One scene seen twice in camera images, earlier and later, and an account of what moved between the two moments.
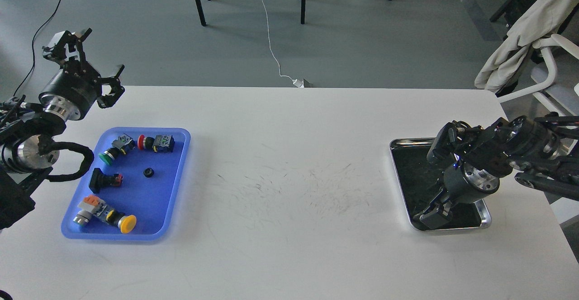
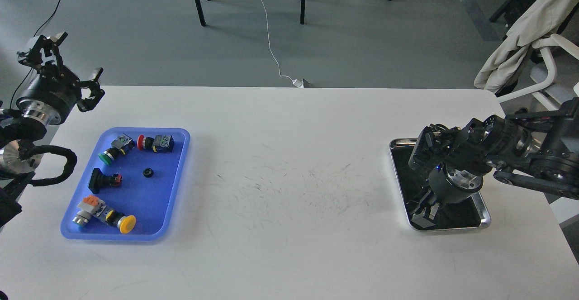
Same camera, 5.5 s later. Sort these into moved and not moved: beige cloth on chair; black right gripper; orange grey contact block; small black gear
Moved: black right gripper
Not moved: small black gear; beige cloth on chair; orange grey contact block
